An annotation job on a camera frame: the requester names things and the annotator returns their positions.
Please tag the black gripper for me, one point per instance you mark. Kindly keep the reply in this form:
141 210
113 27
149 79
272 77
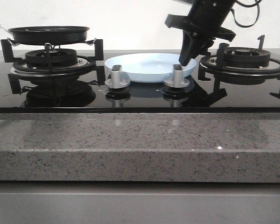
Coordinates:
203 23

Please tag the light blue plate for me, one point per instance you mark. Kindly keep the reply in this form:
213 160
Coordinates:
144 67

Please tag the black frying pan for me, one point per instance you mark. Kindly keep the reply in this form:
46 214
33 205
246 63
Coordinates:
55 35

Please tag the right black pan support grate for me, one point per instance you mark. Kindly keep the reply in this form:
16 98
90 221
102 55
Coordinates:
215 65

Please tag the right silver stove knob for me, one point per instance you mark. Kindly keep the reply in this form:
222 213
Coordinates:
176 80

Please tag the silver stove knob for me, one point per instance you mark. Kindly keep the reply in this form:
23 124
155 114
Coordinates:
117 79
176 80

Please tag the right black gas burner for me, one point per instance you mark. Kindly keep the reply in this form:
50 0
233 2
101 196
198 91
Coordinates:
243 57

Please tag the black gas burner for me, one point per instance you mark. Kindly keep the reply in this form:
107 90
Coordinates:
243 57
59 58

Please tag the black glass gas cooktop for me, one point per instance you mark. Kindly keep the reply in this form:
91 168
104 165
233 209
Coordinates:
86 93

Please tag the left silver stove knob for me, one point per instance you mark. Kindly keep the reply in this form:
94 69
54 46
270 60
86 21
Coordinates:
117 79

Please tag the left black gas burner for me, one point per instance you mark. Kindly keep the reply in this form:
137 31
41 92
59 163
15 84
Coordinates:
59 58

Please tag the grey cabinet drawer front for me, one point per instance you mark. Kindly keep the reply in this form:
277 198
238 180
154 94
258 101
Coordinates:
138 203

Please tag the silver wire pan stand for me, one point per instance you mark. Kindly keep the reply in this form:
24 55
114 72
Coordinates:
52 46

